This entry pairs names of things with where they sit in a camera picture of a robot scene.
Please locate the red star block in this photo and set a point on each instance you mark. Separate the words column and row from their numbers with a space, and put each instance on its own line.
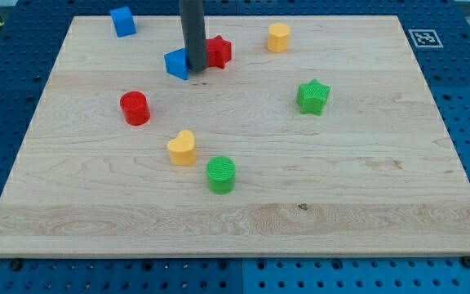
column 219, row 51

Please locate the green cylinder block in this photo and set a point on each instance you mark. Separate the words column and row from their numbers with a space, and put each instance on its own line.
column 221, row 173

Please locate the green star block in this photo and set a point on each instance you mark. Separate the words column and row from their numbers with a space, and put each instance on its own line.
column 312, row 97

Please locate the red cylinder block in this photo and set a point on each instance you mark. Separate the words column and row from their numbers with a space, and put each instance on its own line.
column 135, row 108

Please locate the blue cube block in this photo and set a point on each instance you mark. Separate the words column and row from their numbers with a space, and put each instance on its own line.
column 123, row 21

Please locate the wooden board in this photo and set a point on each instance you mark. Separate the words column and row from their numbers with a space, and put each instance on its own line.
column 376, row 174

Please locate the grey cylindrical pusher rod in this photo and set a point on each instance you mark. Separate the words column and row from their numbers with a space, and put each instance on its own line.
column 194, row 33

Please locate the yellow hexagon block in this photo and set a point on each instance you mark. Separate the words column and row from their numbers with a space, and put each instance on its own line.
column 278, row 37

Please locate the yellow heart block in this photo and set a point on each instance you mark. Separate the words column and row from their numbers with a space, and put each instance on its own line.
column 182, row 149

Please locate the blue triangle block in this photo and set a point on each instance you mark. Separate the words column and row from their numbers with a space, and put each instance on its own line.
column 176, row 63

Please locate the white fiducial marker tag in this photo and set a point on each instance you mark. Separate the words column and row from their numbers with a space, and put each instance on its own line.
column 425, row 38

